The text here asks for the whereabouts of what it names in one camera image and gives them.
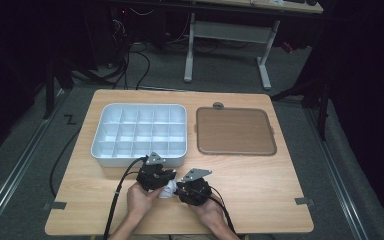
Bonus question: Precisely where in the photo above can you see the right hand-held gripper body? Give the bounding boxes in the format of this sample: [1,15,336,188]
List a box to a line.
[177,167,214,207]

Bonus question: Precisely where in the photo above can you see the white sock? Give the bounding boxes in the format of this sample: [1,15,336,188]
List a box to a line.
[148,179,178,200]

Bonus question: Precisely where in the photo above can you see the thin black floor cable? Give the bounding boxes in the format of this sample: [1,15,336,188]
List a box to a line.
[129,49,152,91]

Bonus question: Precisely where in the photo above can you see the person's beige trousers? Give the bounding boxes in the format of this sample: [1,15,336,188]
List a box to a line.
[146,234,214,240]

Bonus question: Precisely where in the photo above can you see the grey tape piece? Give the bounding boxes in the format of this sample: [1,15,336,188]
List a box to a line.
[42,201,68,211]
[294,197,315,206]

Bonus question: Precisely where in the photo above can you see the black metal stand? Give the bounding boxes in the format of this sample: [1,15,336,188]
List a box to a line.
[269,74,332,142]
[42,49,57,120]

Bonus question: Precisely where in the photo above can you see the black cable bundle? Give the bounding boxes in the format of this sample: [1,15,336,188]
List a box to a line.
[70,18,130,90]

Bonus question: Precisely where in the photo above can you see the person's left hand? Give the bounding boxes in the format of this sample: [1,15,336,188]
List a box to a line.
[126,182,165,218]

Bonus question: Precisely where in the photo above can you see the white-framed wooden desk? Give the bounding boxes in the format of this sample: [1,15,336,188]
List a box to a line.
[182,0,324,91]

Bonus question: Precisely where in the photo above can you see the brown wooden tray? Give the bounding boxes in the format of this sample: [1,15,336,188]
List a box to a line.
[195,106,278,157]

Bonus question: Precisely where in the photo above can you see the white compartment organizer box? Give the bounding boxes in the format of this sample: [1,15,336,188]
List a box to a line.
[90,103,188,168]

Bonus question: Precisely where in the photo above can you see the metal floor rail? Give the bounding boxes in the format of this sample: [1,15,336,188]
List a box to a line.
[304,106,370,240]
[0,89,66,240]

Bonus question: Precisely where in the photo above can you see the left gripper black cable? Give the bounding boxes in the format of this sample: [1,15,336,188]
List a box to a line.
[102,156,148,240]

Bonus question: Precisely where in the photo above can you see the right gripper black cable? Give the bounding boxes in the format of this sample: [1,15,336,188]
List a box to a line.
[193,185,238,236]

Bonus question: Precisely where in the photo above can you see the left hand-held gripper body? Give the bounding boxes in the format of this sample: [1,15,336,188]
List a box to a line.
[135,151,172,193]

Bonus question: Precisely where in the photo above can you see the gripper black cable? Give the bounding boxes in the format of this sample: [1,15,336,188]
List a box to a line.
[193,185,238,236]
[102,156,148,240]

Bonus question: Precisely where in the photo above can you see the person's right hand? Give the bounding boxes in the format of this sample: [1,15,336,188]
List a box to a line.
[187,194,228,229]

